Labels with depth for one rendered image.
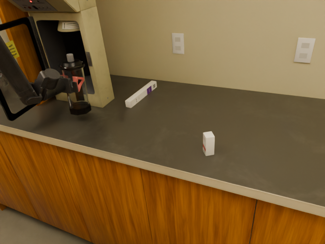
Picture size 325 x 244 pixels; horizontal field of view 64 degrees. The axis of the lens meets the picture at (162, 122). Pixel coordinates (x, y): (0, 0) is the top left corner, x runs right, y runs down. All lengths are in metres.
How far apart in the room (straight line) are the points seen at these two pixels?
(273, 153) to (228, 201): 0.24
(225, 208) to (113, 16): 1.22
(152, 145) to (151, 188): 0.19
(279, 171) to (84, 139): 0.77
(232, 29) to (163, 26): 0.38
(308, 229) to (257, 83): 0.77
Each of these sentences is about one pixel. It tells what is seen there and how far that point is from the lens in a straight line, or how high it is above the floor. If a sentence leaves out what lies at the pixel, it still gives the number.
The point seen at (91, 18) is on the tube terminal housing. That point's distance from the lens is 1.30.
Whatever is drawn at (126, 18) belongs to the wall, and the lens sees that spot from 1.64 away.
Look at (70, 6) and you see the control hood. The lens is 1.21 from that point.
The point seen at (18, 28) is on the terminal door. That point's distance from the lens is 1.42.
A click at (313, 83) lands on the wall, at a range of 1.49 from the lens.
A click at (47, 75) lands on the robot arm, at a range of 1.06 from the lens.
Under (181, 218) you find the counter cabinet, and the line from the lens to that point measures 1.20.
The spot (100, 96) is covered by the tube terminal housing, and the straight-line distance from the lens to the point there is 1.37.
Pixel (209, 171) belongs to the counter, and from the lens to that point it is 0.94.
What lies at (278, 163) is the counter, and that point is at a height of 0.94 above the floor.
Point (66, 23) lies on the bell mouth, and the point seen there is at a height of 1.35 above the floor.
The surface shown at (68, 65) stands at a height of 1.22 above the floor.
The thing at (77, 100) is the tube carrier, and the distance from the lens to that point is 1.25.
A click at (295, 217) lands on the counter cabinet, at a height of 0.83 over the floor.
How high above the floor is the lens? 1.59
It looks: 32 degrees down
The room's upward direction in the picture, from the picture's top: 5 degrees counter-clockwise
